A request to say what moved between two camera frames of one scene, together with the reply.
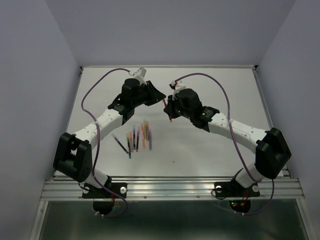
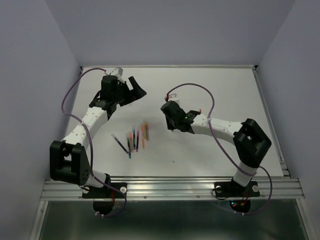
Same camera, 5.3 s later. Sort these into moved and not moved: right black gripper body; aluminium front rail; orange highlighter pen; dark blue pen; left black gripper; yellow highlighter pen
Moved: right black gripper body; left black gripper
Not moved: dark blue pen; orange highlighter pen; aluminium front rail; yellow highlighter pen
